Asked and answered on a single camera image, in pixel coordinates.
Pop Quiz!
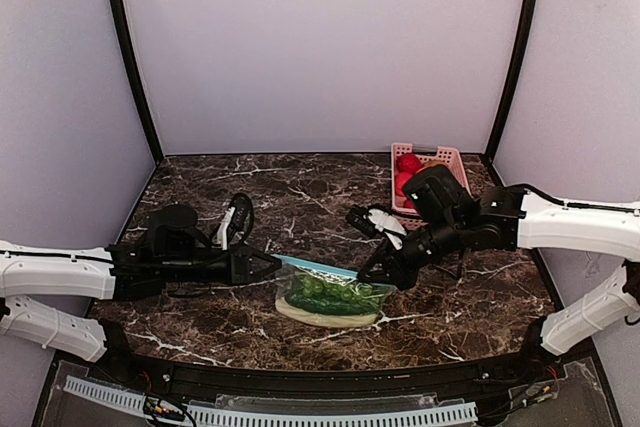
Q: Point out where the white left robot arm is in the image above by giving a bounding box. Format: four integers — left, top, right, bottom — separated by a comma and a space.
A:
1, 194, 282, 363

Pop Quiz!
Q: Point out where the black left frame post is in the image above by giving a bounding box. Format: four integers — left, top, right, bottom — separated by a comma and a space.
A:
109, 0, 165, 165

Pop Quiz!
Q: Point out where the red pepper toy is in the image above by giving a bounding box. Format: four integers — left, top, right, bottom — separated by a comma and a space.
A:
395, 153, 423, 175

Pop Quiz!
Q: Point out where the pink plastic basket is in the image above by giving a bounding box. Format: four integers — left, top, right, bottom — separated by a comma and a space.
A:
391, 142, 471, 231

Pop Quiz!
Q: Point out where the black frame post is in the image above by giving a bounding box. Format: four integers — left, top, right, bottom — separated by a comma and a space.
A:
109, 0, 165, 165
484, 0, 537, 165

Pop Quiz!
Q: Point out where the clear zip top bag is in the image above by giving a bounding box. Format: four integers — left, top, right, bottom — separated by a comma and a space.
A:
275, 255, 395, 329

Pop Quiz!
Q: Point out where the brown potato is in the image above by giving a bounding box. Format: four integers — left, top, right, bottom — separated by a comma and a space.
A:
422, 159, 448, 169

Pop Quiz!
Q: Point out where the black front frame rail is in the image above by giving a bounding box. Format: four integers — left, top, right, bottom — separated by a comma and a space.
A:
90, 330, 561, 400

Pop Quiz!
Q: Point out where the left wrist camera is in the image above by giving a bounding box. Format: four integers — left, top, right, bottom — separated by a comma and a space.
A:
210, 193, 255, 251

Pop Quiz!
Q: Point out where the black right frame post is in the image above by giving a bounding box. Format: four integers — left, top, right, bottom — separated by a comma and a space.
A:
484, 0, 537, 165

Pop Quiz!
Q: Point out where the grey slotted cable duct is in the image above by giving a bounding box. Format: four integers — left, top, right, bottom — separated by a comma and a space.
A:
63, 376, 479, 427

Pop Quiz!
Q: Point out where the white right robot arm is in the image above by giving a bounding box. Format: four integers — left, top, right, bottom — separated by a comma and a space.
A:
347, 165, 639, 356

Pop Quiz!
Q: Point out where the green cucumber toy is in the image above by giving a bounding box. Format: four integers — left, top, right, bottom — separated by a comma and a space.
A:
284, 293, 386, 316

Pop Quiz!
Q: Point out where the green grapes toy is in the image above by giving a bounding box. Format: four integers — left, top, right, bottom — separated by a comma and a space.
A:
296, 273, 375, 300

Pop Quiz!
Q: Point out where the red apple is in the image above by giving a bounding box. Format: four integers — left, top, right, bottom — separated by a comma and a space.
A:
394, 172, 413, 197

